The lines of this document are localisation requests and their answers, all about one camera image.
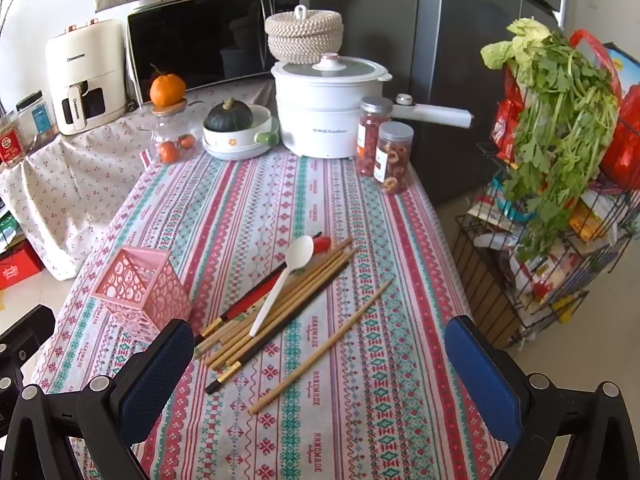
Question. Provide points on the brown slatted basket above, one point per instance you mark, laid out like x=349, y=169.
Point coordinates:
x=490, y=300

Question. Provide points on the jar of dried fruit rings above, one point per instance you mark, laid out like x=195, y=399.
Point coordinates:
x=395, y=165

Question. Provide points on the red snack packets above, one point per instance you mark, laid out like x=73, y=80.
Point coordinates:
x=506, y=120

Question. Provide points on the black-lid jar with blue label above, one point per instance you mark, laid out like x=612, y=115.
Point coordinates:
x=40, y=120

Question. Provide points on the glass pot lid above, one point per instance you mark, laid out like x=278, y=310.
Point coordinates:
x=350, y=67

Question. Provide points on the white plastic spoon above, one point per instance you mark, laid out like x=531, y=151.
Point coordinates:
x=300, y=252

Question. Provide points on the large orange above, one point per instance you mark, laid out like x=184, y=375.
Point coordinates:
x=167, y=91

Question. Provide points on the microwave oven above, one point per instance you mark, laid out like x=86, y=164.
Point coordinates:
x=200, y=45

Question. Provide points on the dark green squash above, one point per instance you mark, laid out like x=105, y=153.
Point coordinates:
x=227, y=117

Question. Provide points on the white small-flower cloth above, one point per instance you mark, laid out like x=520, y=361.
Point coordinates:
x=75, y=185

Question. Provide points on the red cardboard box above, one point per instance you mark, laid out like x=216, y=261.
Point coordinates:
x=17, y=270

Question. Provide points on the black chopstick with gold band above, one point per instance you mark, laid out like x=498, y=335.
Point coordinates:
x=235, y=310
x=280, y=330

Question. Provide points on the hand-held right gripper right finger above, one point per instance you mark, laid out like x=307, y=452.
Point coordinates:
x=480, y=375

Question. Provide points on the bunch of leafy greens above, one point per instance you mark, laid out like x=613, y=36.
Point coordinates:
x=555, y=125

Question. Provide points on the cream air fryer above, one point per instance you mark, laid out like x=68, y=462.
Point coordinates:
x=85, y=60

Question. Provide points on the grey refrigerator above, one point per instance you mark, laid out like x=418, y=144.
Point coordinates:
x=450, y=35

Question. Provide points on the red plastic bag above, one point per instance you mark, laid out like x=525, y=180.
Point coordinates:
x=625, y=145

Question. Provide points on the red plastic spoon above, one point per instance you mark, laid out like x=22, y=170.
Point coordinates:
x=325, y=244

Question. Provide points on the white plate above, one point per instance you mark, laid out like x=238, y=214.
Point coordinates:
x=235, y=156

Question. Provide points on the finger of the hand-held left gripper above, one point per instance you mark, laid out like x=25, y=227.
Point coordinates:
x=30, y=322

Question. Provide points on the pink perforated utensil holder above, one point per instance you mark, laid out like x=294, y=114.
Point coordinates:
x=150, y=295

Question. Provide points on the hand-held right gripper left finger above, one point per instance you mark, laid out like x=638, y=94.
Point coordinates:
x=150, y=375

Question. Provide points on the small orange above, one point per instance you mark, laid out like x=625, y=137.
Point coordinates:
x=186, y=141
x=167, y=151

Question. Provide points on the pale green cabbage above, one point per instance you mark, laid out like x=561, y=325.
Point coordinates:
x=505, y=50

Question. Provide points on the striped patterned tablecloth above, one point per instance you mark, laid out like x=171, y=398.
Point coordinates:
x=350, y=360

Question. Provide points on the chopstick with patterned end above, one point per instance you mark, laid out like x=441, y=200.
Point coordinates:
x=202, y=346

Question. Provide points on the glass jar with red label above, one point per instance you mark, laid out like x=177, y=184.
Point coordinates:
x=10, y=145

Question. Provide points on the pile of snack packets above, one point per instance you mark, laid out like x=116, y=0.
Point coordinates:
x=545, y=270

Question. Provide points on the glass jar with wooden lid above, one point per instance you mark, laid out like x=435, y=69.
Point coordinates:
x=167, y=127

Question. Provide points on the white electric cooking pot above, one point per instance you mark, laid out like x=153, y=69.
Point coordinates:
x=320, y=120

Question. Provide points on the woven basket with lid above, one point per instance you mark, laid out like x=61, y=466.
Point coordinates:
x=305, y=35

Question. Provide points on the jar of red dried fruit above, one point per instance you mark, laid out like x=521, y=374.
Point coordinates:
x=372, y=140

